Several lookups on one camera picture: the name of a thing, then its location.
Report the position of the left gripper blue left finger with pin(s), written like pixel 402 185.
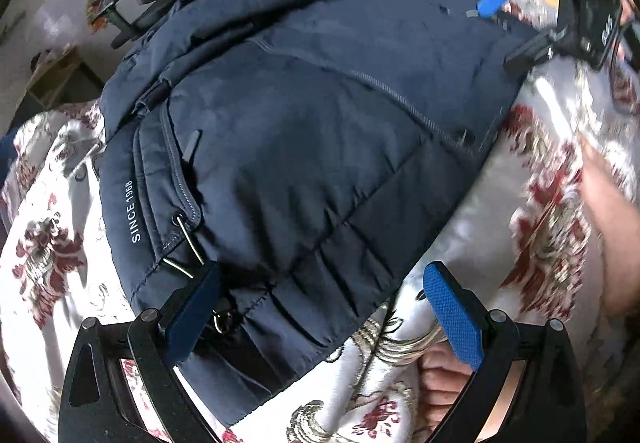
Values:
pixel 97 405

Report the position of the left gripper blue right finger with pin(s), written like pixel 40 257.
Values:
pixel 524 375

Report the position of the navy blue puffer jacket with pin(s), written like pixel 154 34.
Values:
pixel 311 149

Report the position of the person's left hand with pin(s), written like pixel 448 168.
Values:
pixel 442 379

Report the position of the person's right hand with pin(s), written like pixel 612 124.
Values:
pixel 617 220

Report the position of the floral white red bedspread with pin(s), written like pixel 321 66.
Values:
pixel 521 239

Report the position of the cartoon poster behind armrest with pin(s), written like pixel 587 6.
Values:
pixel 95 19

